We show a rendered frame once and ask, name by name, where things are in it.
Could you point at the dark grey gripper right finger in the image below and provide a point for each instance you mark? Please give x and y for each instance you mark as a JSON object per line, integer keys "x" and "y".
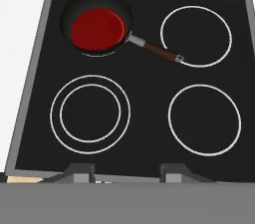
{"x": 172, "y": 171}

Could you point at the light wooden cupboard front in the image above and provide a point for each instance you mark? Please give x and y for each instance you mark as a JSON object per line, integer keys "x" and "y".
{"x": 23, "y": 179}

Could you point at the black glass hob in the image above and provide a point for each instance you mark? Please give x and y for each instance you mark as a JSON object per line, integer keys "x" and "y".
{"x": 146, "y": 102}

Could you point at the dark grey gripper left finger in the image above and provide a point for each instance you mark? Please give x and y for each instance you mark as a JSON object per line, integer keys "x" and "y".
{"x": 79, "y": 172}

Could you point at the black frying pan red inside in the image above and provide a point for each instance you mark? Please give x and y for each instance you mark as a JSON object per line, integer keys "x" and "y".
{"x": 98, "y": 24}

